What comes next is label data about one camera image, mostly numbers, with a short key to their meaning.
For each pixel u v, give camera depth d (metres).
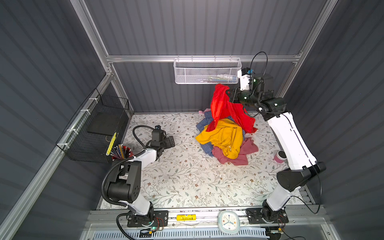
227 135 0.94
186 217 0.72
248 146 0.96
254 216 0.73
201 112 1.20
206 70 1.24
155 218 0.72
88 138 0.72
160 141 0.77
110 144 0.69
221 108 0.75
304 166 0.43
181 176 0.89
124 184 0.46
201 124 1.11
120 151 0.84
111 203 0.45
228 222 0.70
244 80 0.61
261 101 0.51
